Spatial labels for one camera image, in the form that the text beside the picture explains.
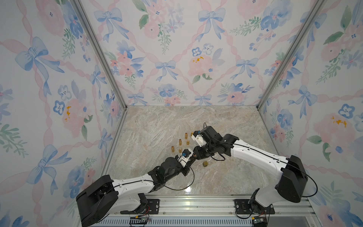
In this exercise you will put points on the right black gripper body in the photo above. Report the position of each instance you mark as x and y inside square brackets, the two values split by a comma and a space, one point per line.
[209, 149]

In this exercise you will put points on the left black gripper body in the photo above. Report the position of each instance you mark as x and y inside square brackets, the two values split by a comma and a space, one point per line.
[184, 170]

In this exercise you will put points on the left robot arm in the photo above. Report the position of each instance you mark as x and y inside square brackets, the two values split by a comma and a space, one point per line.
[106, 195]

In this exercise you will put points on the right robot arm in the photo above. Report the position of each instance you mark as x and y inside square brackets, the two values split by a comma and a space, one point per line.
[289, 172]

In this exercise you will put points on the green circuit board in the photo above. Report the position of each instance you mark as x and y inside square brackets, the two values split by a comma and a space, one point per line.
[259, 222]

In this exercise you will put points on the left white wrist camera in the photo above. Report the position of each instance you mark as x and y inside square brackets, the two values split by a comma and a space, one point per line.
[185, 155]

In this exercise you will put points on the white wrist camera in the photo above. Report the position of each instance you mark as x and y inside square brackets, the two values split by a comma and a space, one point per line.
[198, 139]
[185, 155]

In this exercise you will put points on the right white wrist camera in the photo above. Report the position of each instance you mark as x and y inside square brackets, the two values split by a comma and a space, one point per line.
[198, 139]

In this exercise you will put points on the aluminium front rail frame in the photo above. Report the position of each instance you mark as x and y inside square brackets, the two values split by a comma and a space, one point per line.
[216, 211]

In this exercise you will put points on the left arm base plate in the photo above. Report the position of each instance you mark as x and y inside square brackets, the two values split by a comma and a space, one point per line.
[147, 206]

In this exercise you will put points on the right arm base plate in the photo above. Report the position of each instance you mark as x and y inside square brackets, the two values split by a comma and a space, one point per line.
[245, 206]

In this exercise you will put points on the right aluminium corner post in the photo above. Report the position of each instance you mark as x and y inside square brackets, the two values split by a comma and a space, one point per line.
[302, 32]

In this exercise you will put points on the aluminium corner post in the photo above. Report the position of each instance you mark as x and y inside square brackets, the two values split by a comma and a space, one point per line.
[84, 20]
[302, 32]

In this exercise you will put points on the left aluminium corner post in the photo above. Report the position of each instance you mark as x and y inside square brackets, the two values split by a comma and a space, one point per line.
[84, 20]

